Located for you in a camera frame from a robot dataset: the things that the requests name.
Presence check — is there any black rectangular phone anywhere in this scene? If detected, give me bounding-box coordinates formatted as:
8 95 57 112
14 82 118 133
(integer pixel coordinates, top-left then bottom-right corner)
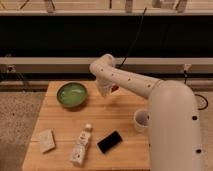
97 131 122 154

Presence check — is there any green ceramic bowl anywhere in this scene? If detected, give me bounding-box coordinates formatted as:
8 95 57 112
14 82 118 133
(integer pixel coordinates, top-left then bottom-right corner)
57 82 88 108

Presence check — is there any white plastic bottle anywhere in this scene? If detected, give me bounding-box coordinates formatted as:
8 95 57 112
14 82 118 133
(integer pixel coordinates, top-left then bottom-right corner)
70 123 92 166

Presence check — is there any beige sponge block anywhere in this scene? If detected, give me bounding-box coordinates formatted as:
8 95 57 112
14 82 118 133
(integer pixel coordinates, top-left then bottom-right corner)
38 129 56 153

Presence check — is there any grey metal rail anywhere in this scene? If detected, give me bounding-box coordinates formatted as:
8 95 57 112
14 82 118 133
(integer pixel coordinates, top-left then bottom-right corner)
0 57 213 74

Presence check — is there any red pepper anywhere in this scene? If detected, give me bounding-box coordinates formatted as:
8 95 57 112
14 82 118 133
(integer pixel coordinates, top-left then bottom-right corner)
111 85 119 92

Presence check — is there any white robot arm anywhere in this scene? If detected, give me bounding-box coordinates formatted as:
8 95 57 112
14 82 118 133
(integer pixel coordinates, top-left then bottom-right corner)
89 54 204 171

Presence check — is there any white paper cup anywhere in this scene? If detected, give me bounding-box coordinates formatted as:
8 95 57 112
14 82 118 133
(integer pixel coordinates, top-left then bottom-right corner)
133 109 148 133

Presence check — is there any black floor cable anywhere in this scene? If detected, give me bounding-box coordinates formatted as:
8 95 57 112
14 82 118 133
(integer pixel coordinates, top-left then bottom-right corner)
195 93 210 111

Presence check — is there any black hanging cable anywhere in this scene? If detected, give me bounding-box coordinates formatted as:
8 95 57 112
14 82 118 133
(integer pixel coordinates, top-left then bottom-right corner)
118 7 148 69

